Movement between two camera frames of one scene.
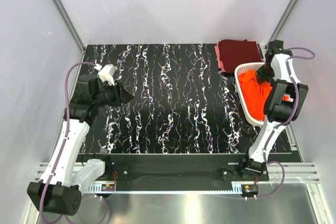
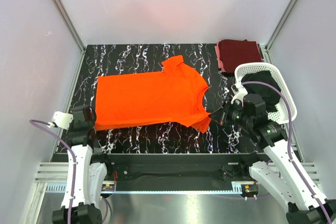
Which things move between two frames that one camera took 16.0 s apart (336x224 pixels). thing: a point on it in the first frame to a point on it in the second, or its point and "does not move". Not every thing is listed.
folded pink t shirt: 220,64 does not move
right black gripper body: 265,73 to 233,114
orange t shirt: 256,93 to 170,95
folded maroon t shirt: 238,52 does not move
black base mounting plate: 216,167 does not move
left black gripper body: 109,95 to 92,126
